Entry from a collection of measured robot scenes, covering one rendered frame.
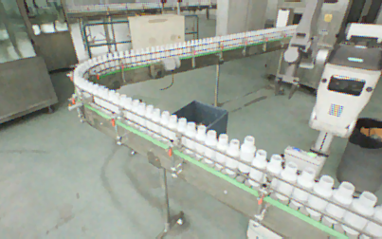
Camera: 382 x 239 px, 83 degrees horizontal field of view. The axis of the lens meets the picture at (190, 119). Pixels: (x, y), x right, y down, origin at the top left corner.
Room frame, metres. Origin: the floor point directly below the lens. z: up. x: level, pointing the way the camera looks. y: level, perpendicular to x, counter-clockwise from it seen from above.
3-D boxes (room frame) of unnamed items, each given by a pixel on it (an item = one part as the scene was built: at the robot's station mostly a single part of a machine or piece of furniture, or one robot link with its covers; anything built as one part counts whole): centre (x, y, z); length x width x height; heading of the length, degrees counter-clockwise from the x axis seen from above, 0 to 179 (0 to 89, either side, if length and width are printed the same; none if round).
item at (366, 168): (1.56, -1.71, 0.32); 0.45 x 0.45 x 0.64
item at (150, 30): (5.29, 0.74, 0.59); 1.10 x 0.62 x 1.18; 124
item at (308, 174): (0.56, -0.42, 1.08); 0.06 x 0.06 x 0.17
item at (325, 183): (0.52, -0.46, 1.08); 0.06 x 0.06 x 0.17
